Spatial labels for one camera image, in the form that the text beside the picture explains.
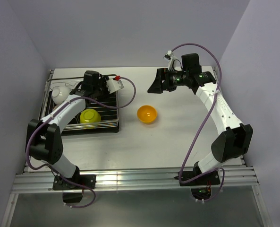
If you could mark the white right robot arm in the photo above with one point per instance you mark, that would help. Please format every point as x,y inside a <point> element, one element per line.
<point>233,136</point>

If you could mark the orange bowl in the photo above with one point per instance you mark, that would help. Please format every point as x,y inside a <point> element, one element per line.
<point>146,114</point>

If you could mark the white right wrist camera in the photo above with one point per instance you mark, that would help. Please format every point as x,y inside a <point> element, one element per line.
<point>172,60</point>

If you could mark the lime green bowl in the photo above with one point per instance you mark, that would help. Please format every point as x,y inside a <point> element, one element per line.
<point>89,118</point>

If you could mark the steel wire dish rack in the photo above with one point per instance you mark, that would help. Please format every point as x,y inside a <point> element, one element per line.
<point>69,82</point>

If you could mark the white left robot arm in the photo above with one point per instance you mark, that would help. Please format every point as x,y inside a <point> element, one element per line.
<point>44,145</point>

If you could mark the aluminium table edge rail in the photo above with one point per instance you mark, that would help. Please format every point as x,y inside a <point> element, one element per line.
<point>129,180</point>

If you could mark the white round bowl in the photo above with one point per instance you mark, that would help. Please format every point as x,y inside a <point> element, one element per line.
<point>60,94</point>

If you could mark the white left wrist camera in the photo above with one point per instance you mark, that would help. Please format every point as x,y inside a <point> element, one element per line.
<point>115,84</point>

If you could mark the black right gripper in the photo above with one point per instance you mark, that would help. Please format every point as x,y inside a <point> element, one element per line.
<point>157,85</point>

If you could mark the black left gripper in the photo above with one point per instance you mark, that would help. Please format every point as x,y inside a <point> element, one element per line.
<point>103,81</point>

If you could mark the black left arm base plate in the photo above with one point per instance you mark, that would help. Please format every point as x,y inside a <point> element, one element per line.
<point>60,183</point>

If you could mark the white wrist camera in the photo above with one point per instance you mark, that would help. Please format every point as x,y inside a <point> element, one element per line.
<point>172,60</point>
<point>115,84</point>

